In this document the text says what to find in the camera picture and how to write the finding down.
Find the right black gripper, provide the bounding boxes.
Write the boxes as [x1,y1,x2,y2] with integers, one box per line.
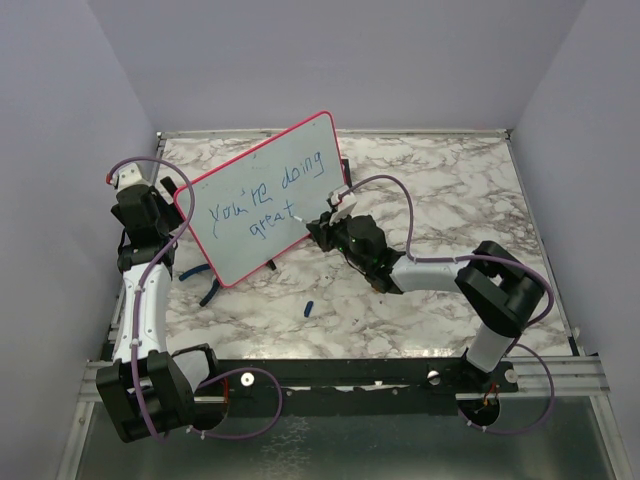
[309,206,371,272]

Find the pink framed whiteboard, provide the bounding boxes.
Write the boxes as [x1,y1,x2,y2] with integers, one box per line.
[173,111,345,287]

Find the blue marker cap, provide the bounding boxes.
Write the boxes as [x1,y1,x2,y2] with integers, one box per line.
[303,301,314,318]

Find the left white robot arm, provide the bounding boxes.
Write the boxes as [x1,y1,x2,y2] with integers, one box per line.
[96,165,221,443]

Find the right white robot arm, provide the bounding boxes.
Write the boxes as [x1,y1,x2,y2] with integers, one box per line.
[305,212,548,391]

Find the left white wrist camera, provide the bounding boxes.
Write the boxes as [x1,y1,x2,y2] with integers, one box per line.
[106,162,150,192]

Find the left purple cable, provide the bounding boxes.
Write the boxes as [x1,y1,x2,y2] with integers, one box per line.
[107,155,285,445]

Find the purple cable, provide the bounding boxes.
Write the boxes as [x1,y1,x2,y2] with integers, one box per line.
[107,155,285,445]
[339,174,557,435]

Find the blue handled pliers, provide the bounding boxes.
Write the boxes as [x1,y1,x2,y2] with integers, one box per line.
[178,264,221,308]

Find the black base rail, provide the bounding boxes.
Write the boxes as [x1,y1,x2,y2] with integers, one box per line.
[102,357,526,419]

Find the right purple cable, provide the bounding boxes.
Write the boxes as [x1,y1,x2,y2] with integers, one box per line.
[339,174,557,435]

